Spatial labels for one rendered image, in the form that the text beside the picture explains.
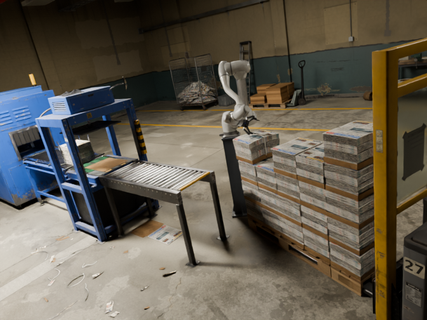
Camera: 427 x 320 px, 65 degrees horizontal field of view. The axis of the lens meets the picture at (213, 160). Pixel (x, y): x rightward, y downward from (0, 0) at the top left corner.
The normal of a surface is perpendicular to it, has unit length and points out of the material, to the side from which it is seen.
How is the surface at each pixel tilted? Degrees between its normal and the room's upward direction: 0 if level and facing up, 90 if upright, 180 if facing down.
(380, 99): 90
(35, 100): 90
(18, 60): 90
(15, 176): 90
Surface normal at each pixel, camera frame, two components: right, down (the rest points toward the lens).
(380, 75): -0.84, 0.31
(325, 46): -0.62, 0.36
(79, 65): 0.76, 0.09
